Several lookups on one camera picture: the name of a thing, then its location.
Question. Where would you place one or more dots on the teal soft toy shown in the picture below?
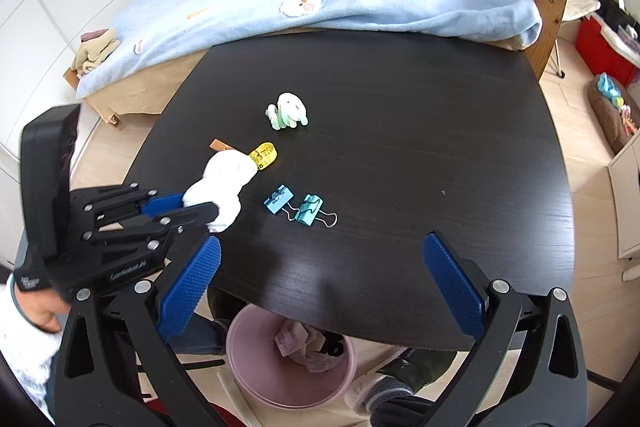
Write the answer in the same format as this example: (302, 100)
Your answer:
(610, 89)

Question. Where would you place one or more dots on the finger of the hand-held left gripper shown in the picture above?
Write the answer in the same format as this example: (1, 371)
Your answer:
(162, 204)
(190, 219)

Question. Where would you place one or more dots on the person's left leg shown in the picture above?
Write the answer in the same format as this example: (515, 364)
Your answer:
(200, 334)

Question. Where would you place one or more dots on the blue binder clip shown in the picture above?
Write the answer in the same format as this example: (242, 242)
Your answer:
(277, 199)

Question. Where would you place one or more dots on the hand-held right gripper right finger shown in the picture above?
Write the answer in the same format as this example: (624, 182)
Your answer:
(452, 287)

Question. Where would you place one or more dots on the pink printed packet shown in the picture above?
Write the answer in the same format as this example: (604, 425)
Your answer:
(286, 341)

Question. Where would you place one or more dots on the person's leg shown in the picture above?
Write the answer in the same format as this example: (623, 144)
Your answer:
(200, 334)
(400, 387)

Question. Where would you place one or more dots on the person's left hand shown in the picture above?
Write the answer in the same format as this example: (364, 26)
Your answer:
(42, 313)

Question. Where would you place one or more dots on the white cardboard box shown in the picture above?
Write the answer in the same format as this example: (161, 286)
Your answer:
(305, 334)

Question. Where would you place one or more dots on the red cooler box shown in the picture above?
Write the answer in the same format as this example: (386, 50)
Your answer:
(595, 52)

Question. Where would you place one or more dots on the white sock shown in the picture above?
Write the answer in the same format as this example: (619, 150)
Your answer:
(225, 177)

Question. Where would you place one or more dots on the pink waste bin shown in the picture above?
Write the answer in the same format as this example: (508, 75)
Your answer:
(250, 377)

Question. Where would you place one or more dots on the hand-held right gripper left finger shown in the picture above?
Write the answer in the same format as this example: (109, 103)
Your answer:
(192, 287)

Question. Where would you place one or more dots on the yellow tape measure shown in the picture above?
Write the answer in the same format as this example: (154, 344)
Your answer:
(262, 154)

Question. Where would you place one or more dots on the grey plastic bag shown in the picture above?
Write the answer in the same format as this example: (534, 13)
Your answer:
(320, 361)

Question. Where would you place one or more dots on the white wardrobe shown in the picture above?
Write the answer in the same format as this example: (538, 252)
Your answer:
(50, 7)

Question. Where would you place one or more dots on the person's right leg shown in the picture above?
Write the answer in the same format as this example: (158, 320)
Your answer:
(400, 387)

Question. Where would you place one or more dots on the black storage box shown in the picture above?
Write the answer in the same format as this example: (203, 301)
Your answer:
(612, 7)

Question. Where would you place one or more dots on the brown pet bed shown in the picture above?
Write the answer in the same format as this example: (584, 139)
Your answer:
(607, 122)

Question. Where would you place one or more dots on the white drawer cabinet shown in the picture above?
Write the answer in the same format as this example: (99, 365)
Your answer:
(627, 207)

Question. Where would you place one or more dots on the teal binder clip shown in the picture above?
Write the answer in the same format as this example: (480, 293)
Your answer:
(307, 207)

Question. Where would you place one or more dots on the beige folded clothes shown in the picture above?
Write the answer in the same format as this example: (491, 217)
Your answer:
(97, 52)

